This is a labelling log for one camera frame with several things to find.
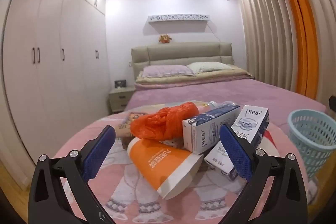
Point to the purple pillow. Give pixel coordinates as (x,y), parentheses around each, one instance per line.
(168,70)

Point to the orange and white paper cup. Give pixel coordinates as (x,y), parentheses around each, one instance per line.
(157,161)

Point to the orange plush toy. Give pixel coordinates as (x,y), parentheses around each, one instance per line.
(164,39)

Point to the beige padded bed headboard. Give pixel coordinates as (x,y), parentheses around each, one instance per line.
(178,54)

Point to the beige nightstand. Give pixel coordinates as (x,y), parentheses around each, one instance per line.
(120,100)

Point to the blue and white milk carton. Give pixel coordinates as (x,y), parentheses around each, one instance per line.
(249,121)
(218,158)
(202,132)

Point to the small dark photo frame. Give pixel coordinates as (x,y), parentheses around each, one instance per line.
(120,83)

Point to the pink printed plastic bottle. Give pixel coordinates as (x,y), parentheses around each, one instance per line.
(207,105)

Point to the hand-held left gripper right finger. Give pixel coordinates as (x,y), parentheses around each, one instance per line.
(236,153)

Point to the white dotted wrapper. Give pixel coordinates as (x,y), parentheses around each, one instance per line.
(173,142)

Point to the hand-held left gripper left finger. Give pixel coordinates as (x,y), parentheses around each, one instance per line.
(98,153)

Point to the beige curtain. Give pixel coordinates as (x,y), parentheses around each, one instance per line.
(262,29)

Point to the orange curtain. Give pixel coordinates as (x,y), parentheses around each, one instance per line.
(302,43)

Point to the brown snack packet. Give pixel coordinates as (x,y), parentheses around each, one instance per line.
(128,121)

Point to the white carved wall shelf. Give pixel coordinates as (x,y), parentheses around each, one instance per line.
(178,17)

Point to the light blue plastic basket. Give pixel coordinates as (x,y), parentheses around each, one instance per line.
(309,140)

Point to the white wardrobe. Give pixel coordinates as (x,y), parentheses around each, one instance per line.
(52,69)

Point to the cream floral pillow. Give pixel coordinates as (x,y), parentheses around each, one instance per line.
(210,66)

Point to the bed with purple cover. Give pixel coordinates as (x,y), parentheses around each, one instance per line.
(210,90)

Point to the orange plastic bag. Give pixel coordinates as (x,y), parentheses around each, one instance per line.
(157,124)

